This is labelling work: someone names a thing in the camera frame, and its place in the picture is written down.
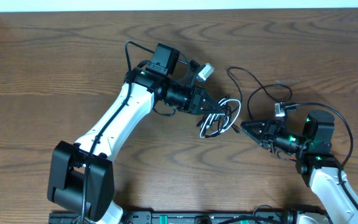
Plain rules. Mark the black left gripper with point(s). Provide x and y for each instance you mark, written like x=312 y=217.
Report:
x=197 y=101

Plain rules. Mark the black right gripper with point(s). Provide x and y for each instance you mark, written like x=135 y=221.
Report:
x=269 y=132

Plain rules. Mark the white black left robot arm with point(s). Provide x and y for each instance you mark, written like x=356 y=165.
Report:
x=81 y=174

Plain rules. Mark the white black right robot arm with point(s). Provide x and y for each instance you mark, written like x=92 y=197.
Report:
x=320 y=170

